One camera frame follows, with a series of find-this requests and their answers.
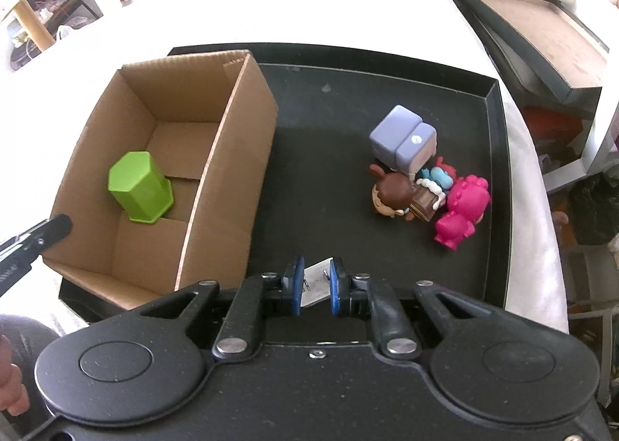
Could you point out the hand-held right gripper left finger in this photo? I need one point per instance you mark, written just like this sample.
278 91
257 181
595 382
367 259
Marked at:
297 288

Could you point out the purple box toy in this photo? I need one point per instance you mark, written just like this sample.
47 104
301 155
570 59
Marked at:
399 134

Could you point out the person's left hand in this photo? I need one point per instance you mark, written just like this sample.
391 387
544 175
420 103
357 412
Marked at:
10 388

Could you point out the brown-haired doll figure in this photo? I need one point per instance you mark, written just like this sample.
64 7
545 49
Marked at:
394 192

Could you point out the pink animal toy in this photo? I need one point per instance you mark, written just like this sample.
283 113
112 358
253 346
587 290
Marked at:
464 209

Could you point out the black tray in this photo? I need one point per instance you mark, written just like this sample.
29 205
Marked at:
329 155

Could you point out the blue and red figure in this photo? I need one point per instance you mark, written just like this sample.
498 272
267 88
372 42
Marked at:
437 175

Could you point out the black bag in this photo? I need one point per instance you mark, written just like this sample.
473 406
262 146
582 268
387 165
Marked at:
595 209

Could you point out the white plug charger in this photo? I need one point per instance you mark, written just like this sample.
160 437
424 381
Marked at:
317 286

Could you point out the cardboard box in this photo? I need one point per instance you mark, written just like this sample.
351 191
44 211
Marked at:
232 180

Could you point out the white rack frame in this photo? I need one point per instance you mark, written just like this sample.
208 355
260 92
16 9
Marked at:
597 141

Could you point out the black shallow box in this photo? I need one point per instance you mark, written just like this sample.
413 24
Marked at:
532 25

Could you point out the wooden table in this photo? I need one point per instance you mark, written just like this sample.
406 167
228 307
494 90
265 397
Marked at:
36 20

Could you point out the brown cake toy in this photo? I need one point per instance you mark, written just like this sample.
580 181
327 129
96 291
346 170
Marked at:
428 201

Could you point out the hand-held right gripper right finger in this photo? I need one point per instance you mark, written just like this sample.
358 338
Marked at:
334 288

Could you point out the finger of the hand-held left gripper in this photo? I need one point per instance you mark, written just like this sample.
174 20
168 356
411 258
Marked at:
46 233

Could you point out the green hexagonal container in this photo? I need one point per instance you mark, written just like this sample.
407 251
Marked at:
142 189

